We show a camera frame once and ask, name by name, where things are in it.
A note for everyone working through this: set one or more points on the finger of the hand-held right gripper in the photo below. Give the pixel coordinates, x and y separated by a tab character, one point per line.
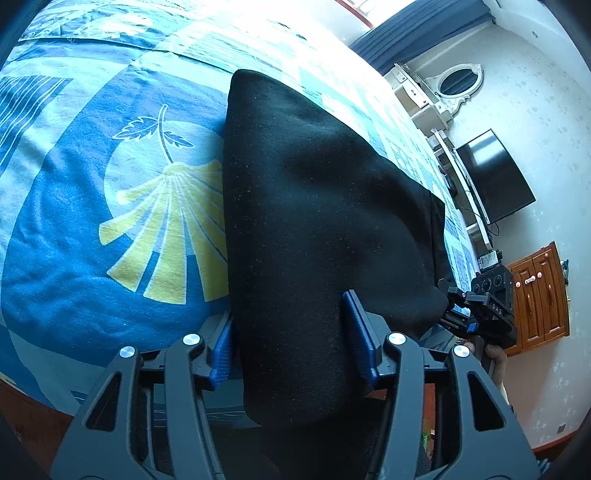
461	297
457	325

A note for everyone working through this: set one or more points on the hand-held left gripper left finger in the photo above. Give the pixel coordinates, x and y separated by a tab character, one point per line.
221	353

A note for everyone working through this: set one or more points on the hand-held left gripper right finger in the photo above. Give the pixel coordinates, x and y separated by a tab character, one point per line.
360	332

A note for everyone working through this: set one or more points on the black pants with studs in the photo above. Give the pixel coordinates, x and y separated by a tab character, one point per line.
323	230

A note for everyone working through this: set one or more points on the person's right hand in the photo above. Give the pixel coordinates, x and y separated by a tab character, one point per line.
499	360

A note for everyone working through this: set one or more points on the small electronic box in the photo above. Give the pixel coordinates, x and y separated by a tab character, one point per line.
489	258

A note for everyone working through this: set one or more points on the brown wooden cabinet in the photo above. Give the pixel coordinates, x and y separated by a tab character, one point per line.
540	300

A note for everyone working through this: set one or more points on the white television stand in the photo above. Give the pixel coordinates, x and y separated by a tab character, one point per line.
461	184

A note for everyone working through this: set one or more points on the black flat television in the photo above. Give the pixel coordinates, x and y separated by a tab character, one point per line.
496	177

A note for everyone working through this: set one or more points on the blue patterned bedsheet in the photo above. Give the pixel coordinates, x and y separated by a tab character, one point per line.
92	254

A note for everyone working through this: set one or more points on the white dressing table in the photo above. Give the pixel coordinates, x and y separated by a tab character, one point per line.
415	99

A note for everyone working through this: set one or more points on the white oval vanity mirror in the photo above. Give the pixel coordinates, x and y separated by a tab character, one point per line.
457	83

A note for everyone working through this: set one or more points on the blue curtain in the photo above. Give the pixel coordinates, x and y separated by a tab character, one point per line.
415	32

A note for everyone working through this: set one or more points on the window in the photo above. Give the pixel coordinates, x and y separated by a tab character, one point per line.
358	9

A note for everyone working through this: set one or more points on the wall socket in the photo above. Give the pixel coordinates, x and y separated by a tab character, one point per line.
561	428

